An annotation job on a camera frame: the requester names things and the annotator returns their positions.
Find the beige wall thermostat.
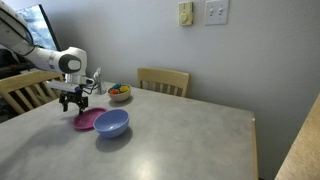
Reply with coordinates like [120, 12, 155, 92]
[178, 1, 194, 27]

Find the pink round plastic plate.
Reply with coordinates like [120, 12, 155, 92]
[72, 107, 109, 131]

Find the white ceramic bowl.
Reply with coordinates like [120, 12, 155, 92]
[107, 83, 132, 103]

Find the black cable with blue tape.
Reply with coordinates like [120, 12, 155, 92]
[79, 77, 102, 96]

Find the white light switch plate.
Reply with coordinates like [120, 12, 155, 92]
[204, 0, 230, 26]

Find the grey wrist camera bar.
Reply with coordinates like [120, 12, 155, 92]
[46, 80, 82, 93]

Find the blue plastic bowl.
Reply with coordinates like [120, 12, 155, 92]
[93, 108, 130, 139]

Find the black framed window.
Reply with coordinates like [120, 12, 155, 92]
[16, 4, 62, 52]

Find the clear glass jar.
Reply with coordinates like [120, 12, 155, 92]
[93, 68, 107, 96]

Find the beige speckled countertop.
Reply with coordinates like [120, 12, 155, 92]
[274, 93, 320, 180]

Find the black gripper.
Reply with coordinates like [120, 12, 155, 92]
[59, 89, 89, 116]

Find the light wooden slatted chair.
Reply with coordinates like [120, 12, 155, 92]
[136, 67, 191, 98]
[0, 70, 66, 116]

